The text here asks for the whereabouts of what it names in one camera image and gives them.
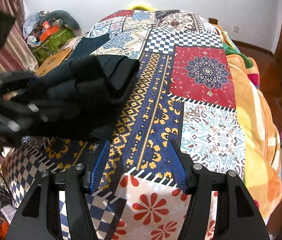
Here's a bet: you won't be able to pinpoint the black pants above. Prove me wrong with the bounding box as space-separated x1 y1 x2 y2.
12 55 140 141

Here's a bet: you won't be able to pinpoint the red and gold curtain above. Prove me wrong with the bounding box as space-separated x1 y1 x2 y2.
0 0 39 73

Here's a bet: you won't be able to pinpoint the patchwork patterned bedspread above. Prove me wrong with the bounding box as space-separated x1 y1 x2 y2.
6 10 245 239

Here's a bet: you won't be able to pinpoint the green fabric storage bag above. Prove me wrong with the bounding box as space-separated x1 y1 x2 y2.
30 27 74 66

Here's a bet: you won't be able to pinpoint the pile of clothes on bag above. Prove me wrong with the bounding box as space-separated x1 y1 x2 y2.
23 11 47 38

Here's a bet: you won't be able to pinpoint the orange fleece blanket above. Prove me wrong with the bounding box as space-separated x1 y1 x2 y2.
214 25 282 219

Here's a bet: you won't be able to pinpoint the orange box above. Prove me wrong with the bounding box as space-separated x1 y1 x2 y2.
40 25 59 42

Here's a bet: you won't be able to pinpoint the folded dark teal garment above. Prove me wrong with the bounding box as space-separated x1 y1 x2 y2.
69 33 110 59

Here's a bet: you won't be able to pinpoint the white electrical wall socket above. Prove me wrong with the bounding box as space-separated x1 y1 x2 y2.
233 26 239 33

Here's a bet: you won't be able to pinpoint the yellow foam bed rail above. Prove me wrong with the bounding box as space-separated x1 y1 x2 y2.
128 5 155 11

